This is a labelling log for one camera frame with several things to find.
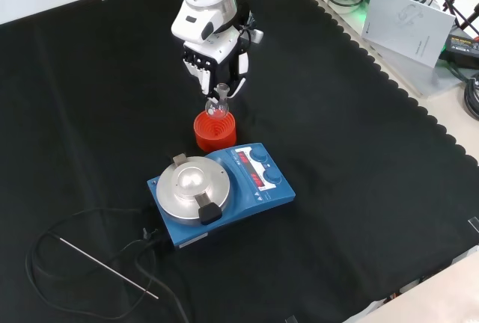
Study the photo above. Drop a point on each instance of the heater with blue base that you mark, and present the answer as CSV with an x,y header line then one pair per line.
x,y
239,203

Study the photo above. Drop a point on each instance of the red ribbed flask holder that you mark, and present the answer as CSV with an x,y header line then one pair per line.
x,y
215,138

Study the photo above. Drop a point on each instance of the pale board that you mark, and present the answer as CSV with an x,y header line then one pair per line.
x,y
408,27

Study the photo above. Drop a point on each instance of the black tripod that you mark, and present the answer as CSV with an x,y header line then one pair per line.
x,y
454,5

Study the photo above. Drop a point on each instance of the black power adapter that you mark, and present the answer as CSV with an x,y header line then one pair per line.
x,y
462,48

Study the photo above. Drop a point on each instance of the clear round-bottom flask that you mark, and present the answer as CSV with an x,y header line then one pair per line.
x,y
217,108

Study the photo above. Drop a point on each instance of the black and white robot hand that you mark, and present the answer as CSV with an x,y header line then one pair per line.
x,y
219,55

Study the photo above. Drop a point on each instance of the thin metal probe rod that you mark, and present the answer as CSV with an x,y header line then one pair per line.
x,y
108,268

